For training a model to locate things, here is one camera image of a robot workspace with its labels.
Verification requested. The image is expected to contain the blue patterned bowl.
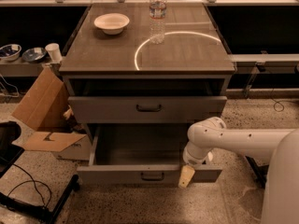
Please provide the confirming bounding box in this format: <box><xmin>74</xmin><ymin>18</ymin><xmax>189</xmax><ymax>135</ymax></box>
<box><xmin>21</xmin><ymin>48</ymin><xmax>47</xmax><ymax>63</ymax></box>
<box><xmin>0</xmin><ymin>44</ymin><xmax>21</xmax><ymax>62</ymax></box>

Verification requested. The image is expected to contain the grey side shelf right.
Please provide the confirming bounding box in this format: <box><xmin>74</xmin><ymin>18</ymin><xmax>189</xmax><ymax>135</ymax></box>
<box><xmin>229</xmin><ymin>54</ymin><xmax>299</xmax><ymax>74</ymax></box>

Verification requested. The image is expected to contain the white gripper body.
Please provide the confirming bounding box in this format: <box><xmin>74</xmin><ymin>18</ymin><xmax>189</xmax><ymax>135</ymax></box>
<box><xmin>183</xmin><ymin>142</ymin><xmax>213</xmax><ymax>168</ymax></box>

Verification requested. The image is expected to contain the black stand leg right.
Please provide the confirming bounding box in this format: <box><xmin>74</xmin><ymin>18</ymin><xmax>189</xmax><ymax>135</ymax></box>
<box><xmin>246</xmin><ymin>157</ymin><xmax>268</xmax><ymax>189</ymax></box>

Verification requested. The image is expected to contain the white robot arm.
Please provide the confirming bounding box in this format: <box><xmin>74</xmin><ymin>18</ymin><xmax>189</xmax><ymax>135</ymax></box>
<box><xmin>178</xmin><ymin>117</ymin><xmax>299</xmax><ymax>224</ymax></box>

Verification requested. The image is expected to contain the white bowl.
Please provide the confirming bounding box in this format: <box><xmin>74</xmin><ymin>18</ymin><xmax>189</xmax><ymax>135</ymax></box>
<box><xmin>93</xmin><ymin>13</ymin><xmax>130</xmax><ymax>35</ymax></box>

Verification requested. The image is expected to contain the grey drawer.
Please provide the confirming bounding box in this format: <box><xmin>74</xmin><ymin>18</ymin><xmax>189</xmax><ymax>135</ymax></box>
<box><xmin>68</xmin><ymin>96</ymin><xmax>227</xmax><ymax>123</ymax></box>
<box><xmin>76</xmin><ymin>123</ymin><xmax>223</xmax><ymax>186</ymax></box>

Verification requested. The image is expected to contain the grey side shelf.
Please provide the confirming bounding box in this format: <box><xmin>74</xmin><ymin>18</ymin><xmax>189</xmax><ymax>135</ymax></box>
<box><xmin>0</xmin><ymin>58</ymin><xmax>61</xmax><ymax>77</ymax></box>
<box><xmin>229</xmin><ymin>54</ymin><xmax>299</xmax><ymax>74</ymax></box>

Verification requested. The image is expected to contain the black cable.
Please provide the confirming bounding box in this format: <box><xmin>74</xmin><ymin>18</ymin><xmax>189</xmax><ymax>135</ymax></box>
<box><xmin>6</xmin><ymin>161</ymin><xmax>53</xmax><ymax>208</ymax></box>

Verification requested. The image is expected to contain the open cardboard box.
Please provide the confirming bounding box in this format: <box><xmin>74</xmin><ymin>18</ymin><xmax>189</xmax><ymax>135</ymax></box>
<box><xmin>12</xmin><ymin>68</ymin><xmax>92</xmax><ymax>161</ymax></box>

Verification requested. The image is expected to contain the clear plastic water bottle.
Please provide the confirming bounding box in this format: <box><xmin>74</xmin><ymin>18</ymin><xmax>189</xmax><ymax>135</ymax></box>
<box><xmin>149</xmin><ymin>0</ymin><xmax>166</xmax><ymax>44</ymax></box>

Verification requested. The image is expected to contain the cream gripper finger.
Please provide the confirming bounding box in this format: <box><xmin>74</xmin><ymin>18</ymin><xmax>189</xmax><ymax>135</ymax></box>
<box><xmin>178</xmin><ymin>165</ymin><xmax>195</xmax><ymax>189</ymax></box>

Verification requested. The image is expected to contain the blue patterned bowl left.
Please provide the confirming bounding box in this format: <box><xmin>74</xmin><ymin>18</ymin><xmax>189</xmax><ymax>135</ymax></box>
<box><xmin>0</xmin><ymin>44</ymin><xmax>21</xmax><ymax>62</ymax></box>

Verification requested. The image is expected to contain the grey drawer cabinet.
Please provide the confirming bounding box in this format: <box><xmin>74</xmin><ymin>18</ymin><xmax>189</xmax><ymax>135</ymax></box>
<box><xmin>60</xmin><ymin>2</ymin><xmax>235</xmax><ymax>136</ymax></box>

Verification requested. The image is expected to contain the white paper cup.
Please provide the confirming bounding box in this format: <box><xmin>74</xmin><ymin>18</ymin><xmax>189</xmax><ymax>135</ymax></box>
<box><xmin>45</xmin><ymin>43</ymin><xmax>63</xmax><ymax>63</ymax></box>

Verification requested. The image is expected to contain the grey top drawer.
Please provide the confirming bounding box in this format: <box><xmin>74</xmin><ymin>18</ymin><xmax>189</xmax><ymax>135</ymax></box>
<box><xmin>68</xmin><ymin>96</ymin><xmax>227</xmax><ymax>123</ymax></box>

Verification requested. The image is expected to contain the black stand left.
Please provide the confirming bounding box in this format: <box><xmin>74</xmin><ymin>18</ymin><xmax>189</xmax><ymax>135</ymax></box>
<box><xmin>0</xmin><ymin>121</ymin><xmax>79</xmax><ymax>224</ymax></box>

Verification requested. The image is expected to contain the blue patterned bowl right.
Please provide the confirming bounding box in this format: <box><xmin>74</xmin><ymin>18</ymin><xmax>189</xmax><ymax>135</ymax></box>
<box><xmin>21</xmin><ymin>48</ymin><xmax>47</xmax><ymax>63</ymax></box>

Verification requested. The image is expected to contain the grey side shelf left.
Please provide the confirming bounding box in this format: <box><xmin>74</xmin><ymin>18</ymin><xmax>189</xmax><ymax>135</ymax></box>
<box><xmin>0</xmin><ymin>58</ymin><xmax>61</xmax><ymax>77</ymax></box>

